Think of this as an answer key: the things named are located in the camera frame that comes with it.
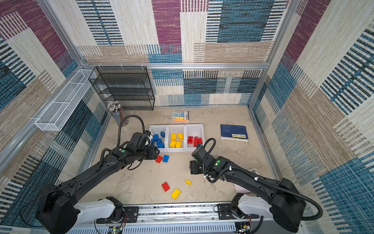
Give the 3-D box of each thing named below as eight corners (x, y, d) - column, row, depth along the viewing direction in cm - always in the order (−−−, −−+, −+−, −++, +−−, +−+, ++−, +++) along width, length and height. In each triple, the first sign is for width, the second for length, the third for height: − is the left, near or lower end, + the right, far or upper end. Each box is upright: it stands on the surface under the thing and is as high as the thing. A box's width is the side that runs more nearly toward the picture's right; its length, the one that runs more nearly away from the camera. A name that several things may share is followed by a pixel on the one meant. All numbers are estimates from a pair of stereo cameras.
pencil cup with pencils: (116, 127, 111) (105, 109, 96) (119, 119, 115) (109, 101, 101) (127, 126, 111) (117, 109, 96) (129, 119, 115) (120, 101, 101)
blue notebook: (220, 139, 104) (221, 137, 102) (220, 125, 111) (220, 123, 110) (247, 141, 102) (248, 139, 100) (245, 127, 110) (246, 125, 108)
